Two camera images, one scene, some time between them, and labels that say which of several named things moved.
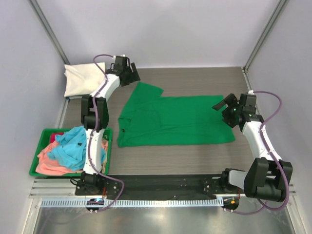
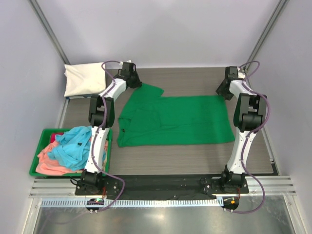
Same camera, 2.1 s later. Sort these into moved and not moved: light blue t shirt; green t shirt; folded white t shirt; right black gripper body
Moved: right black gripper body
Not moved: green t shirt; light blue t shirt; folded white t shirt
